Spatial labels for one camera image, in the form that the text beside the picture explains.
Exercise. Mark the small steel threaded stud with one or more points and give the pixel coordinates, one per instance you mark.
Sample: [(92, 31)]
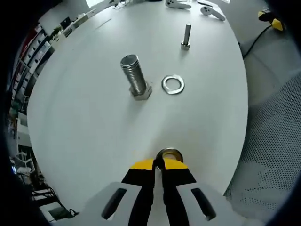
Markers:
[(187, 33)]

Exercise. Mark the large steel washer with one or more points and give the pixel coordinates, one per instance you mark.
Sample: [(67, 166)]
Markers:
[(163, 84), (169, 149)]

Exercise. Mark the grey mesh office chair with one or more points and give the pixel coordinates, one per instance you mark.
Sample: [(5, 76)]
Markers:
[(270, 129)]

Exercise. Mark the small green plant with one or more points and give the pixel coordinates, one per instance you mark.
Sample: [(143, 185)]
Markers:
[(56, 30)]

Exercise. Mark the white handheld controller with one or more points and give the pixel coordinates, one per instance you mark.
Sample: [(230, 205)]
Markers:
[(208, 11), (174, 3)]

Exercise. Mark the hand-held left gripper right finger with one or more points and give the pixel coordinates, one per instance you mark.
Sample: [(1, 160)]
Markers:
[(183, 193)]

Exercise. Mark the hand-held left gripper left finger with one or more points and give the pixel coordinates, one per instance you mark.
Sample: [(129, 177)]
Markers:
[(131, 193)]

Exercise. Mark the white shelf with boxes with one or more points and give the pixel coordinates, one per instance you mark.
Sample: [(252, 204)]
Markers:
[(35, 54)]

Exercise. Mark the small black monitor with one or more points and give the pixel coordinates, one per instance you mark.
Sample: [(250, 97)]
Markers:
[(65, 22)]

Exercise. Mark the large steel threaded stud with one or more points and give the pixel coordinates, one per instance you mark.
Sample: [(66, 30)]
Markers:
[(135, 75)]

